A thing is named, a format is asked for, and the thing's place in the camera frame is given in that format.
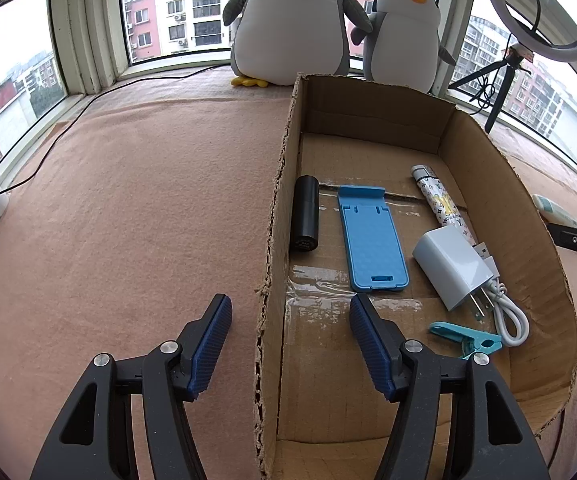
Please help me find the teal clothes peg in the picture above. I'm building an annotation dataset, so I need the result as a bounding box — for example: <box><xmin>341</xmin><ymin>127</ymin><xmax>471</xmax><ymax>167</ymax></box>
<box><xmin>429</xmin><ymin>322</ymin><xmax>503</xmax><ymax>360</ymax></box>

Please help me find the blue phone stand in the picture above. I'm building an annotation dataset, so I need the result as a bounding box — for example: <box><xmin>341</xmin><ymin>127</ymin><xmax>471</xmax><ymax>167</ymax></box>
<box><xmin>337</xmin><ymin>185</ymin><xmax>409</xmax><ymax>292</ymax></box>

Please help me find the white usb wall charger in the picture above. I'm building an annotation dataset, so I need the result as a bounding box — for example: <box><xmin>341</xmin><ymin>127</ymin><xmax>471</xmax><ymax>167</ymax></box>
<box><xmin>413</xmin><ymin>226</ymin><xmax>494</xmax><ymax>321</ymax></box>

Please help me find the white usb cable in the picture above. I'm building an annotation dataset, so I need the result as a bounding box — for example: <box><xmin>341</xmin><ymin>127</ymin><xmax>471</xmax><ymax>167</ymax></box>
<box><xmin>471</xmin><ymin>242</ymin><xmax>531</xmax><ymax>347</ymax></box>

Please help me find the white lotion bottle blue cap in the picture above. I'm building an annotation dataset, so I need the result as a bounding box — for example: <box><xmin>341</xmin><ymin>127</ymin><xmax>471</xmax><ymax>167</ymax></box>
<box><xmin>531</xmin><ymin>194</ymin><xmax>577</xmax><ymax>229</ymax></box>

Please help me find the black tripod stand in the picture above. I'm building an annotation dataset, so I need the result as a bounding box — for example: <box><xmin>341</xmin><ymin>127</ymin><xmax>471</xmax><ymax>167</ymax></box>
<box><xmin>448</xmin><ymin>44</ymin><xmax>534</xmax><ymax>133</ymax></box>

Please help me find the black cable on floor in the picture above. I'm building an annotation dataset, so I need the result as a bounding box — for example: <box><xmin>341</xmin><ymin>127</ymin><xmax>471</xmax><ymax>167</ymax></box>
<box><xmin>0</xmin><ymin>62</ymin><xmax>232</xmax><ymax>403</ymax></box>

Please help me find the small plush penguin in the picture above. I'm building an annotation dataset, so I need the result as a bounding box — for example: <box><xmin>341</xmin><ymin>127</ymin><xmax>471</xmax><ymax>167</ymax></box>
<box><xmin>351</xmin><ymin>0</ymin><xmax>457</xmax><ymax>93</ymax></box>

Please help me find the open cardboard box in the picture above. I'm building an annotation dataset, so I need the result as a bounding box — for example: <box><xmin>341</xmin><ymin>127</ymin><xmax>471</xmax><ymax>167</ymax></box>
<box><xmin>256</xmin><ymin>75</ymin><xmax>577</xmax><ymax>479</ymax></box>

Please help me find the patterned cylindrical tube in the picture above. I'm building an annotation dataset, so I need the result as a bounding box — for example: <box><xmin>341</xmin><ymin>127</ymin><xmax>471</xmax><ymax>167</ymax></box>
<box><xmin>411</xmin><ymin>165</ymin><xmax>476</xmax><ymax>246</ymax></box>

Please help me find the large plush penguin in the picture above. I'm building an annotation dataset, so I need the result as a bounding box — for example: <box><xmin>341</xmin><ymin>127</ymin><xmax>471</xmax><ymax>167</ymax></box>
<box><xmin>222</xmin><ymin>0</ymin><xmax>373</xmax><ymax>88</ymax></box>

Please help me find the black cylindrical device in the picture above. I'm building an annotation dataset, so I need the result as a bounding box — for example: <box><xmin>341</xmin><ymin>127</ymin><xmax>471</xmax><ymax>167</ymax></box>
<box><xmin>290</xmin><ymin>176</ymin><xmax>319</xmax><ymax>252</ymax></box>

